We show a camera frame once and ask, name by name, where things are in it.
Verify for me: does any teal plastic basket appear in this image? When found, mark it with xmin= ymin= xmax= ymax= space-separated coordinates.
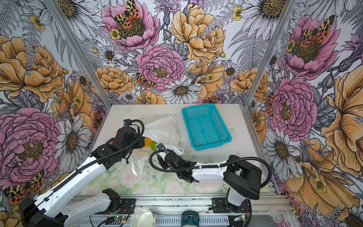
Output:
xmin=181 ymin=104 xmax=232 ymax=150

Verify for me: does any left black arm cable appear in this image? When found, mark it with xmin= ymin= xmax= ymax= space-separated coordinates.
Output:
xmin=16 ymin=119 xmax=145 ymax=216

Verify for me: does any dark green round container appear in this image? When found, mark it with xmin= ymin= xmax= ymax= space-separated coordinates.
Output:
xmin=181 ymin=211 xmax=200 ymax=227

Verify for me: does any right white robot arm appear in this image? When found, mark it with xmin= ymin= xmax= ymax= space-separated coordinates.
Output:
xmin=149 ymin=144 xmax=267 ymax=213

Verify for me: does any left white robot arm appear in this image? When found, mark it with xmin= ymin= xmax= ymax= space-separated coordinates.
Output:
xmin=19 ymin=119 xmax=145 ymax=227

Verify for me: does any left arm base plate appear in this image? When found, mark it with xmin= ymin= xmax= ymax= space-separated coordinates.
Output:
xmin=114 ymin=198 xmax=136 ymax=215

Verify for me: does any white plastic bag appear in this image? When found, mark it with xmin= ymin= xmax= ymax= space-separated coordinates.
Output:
xmin=130 ymin=115 xmax=184 ymax=176

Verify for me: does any pink plastic object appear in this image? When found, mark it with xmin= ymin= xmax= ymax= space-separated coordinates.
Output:
xmin=268 ymin=208 xmax=289 ymax=227

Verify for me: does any white round cup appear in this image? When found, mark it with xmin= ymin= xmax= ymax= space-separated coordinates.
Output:
xmin=130 ymin=209 xmax=157 ymax=227

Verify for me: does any green fruit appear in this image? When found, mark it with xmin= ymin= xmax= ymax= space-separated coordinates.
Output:
xmin=150 ymin=141 xmax=158 ymax=152

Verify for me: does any aluminium front rail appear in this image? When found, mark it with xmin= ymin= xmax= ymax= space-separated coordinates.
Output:
xmin=60 ymin=193 xmax=293 ymax=217

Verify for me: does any right black corrugated cable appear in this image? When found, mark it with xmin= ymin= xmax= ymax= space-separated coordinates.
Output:
xmin=149 ymin=149 xmax=273 ymax=189

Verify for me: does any yellow fruit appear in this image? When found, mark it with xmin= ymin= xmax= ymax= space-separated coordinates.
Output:
xmin=143 ymin=137 xmax=154 ymax=148

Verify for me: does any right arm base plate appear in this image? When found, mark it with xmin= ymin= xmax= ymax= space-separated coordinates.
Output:
xmin=210 ymin=197 xmax=251 ymax=213

